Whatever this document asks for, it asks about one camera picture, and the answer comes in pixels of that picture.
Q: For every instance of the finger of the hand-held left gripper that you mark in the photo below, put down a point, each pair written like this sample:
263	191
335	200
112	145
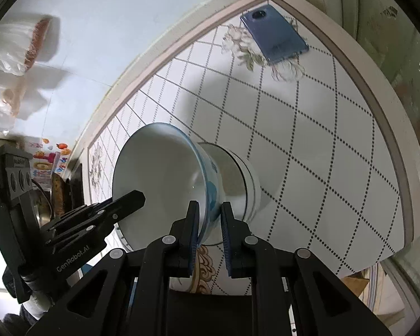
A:
126	201
80	212

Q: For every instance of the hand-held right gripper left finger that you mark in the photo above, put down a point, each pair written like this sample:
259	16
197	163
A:
195	238

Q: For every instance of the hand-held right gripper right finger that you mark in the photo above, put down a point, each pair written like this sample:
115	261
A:
225	238

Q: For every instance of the blue patterned white bowl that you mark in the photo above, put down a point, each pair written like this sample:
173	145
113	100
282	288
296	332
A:
154	168

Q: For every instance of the white bowl with dark rim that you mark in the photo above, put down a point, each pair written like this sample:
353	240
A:
239	182

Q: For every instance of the person's left forearm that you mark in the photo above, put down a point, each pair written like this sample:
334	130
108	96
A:
35	306

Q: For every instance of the diamond pattern floral tablecloth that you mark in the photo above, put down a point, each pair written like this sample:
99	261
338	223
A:
283	129

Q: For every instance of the cardboard box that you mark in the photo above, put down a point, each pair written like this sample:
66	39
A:
353	285

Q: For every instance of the plastic bag with orange contents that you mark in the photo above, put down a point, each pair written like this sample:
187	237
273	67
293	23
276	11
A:
7	94

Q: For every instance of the plastic bag with red contents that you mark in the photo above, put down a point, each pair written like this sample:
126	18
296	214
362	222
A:
21	45

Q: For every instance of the blue smartphone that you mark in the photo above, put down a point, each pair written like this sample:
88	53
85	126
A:
273	35

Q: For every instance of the colourful wall stickers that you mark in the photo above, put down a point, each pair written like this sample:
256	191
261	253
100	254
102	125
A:
49	159

